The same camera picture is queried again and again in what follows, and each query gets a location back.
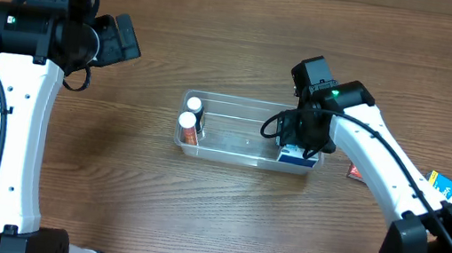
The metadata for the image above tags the white blue medicine box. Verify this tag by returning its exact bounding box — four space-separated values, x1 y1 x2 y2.
277 144 320 168

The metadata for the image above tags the red medicine box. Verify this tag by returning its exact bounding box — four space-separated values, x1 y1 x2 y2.
346 162 364 182

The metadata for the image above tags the black tube white cap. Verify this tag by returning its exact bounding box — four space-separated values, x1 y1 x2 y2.
186 97 205 134

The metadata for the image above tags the orange Redoxon tube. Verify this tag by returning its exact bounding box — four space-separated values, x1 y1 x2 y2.
178 112 198 146

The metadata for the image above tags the blue yellow VapoDrops box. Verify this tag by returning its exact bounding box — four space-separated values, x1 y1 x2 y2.
426 170 452 203

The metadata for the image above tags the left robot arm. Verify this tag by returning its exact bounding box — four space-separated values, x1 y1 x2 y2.
0 0 141 253

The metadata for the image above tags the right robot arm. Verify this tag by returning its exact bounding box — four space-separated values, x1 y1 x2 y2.
273 56 452 253

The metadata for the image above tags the clear plastic container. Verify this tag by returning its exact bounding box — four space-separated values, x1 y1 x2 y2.
174 90 324 175

